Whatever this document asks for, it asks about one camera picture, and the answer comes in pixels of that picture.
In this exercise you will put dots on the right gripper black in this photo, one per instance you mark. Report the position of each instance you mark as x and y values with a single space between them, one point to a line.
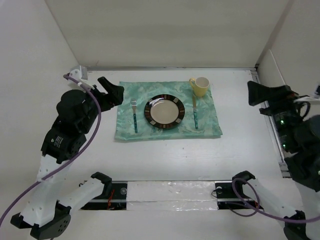
276 96

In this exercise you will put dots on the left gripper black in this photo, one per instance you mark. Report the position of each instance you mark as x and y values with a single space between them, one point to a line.
113 98

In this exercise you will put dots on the fork with green handle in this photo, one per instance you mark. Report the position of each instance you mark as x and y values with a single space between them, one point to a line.
134 106

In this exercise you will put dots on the dark rimmed dinner plate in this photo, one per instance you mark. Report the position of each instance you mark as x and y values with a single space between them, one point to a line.
164 111

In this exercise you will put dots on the green patterned cloth placemat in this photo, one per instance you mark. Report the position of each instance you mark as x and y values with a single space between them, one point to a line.
208 123

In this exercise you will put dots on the yellow mug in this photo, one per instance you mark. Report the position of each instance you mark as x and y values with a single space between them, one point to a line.
199 86

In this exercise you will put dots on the knife with green handle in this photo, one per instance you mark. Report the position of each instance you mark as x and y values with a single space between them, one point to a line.
195 112

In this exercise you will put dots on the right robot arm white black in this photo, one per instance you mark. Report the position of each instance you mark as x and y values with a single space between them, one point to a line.
299 136

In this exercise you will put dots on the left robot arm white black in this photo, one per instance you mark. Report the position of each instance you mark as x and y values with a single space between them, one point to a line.
79 112

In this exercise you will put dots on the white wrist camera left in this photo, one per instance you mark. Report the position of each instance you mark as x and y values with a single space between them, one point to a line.
79 73

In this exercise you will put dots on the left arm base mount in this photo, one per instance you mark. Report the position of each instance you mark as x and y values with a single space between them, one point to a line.
116 200

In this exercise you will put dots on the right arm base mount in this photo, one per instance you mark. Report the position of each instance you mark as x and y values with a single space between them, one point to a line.
227 199

